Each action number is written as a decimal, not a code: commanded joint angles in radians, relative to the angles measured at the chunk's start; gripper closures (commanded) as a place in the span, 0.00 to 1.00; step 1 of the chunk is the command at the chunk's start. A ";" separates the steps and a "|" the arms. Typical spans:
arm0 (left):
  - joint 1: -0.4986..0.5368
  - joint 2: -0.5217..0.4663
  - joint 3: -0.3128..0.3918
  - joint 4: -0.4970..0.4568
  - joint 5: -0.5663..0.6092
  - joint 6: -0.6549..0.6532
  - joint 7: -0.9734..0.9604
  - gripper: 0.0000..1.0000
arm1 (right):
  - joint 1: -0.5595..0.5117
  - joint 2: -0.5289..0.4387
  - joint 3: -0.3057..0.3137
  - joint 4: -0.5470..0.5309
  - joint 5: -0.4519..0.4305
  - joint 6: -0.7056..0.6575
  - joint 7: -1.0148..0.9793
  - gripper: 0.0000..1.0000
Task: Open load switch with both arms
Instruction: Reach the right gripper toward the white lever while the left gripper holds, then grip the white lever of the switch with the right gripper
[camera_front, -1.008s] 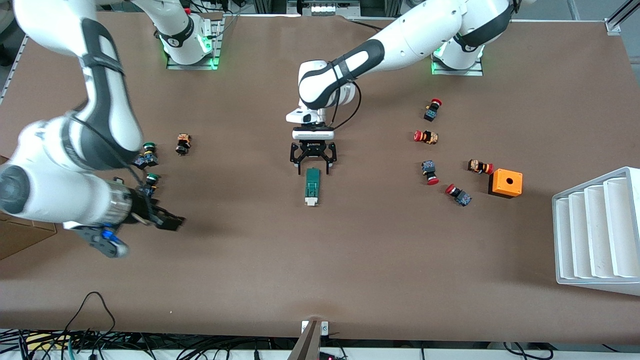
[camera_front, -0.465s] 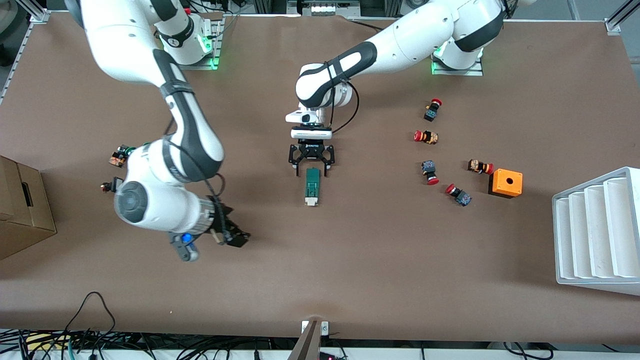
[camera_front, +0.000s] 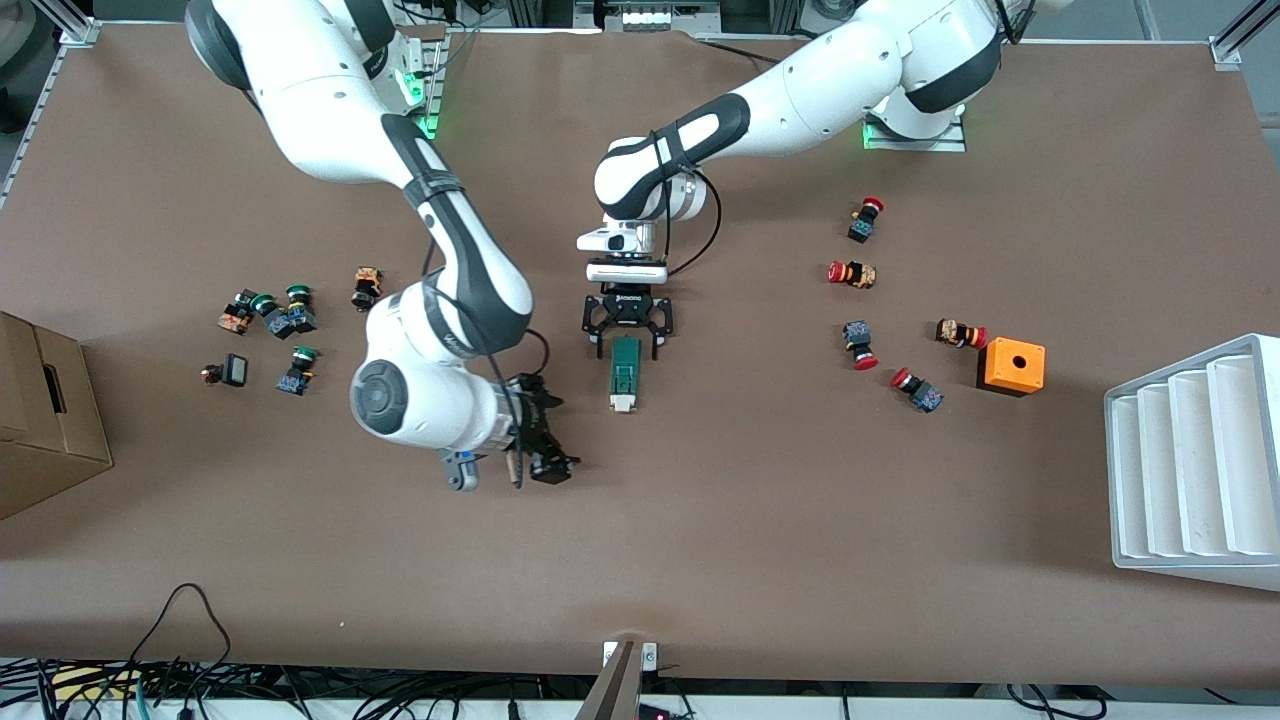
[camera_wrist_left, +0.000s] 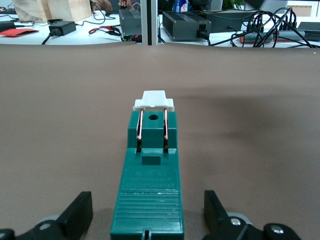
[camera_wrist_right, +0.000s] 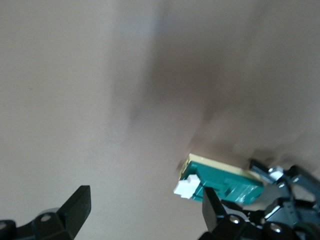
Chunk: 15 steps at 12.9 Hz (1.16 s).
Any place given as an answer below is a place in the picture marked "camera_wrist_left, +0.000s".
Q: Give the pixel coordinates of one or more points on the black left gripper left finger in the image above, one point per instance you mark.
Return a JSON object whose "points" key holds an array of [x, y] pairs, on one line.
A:
{"points": [[72, 217]]}

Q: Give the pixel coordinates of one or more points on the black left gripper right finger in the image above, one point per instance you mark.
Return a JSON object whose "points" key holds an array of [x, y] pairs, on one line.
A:
{"points": [[217, 215]]}

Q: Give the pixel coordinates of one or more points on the circuit board red LED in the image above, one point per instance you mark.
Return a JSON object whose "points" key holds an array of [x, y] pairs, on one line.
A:
{"points": [[131, 38]]}

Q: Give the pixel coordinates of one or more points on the black power adapter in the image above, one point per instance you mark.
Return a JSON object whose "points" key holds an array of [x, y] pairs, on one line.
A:
{"points": [[62, 28]]}

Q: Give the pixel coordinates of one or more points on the red black clip leads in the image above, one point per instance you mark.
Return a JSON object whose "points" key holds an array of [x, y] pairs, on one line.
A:
{"points": [[107, 30]]}

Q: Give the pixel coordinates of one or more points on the large black power supply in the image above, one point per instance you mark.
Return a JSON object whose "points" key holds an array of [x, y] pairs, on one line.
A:
{"points": [[185, 25]]}

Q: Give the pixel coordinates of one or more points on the red paper sheet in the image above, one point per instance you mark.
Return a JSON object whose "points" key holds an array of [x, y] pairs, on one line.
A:
{"points": [[17, 32]]}

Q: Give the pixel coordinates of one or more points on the small black power supply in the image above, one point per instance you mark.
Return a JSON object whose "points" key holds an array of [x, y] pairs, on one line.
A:
{"points": [[130, 21]]}

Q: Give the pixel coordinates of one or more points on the flat black box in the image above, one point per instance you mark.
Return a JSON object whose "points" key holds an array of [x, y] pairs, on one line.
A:
{"points": [[310, 31]]}

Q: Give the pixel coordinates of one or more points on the wooden crate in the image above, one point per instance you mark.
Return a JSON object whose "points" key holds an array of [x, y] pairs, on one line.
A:
{"points": [[50, 10]]}

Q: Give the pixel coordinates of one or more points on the blue printed carton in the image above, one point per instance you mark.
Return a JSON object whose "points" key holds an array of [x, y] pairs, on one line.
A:
{"points": [[181, 5]]}

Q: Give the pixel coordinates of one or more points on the aluminium camera post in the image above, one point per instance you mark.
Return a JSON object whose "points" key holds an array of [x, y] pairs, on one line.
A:
{"points": [[149, 22]]}

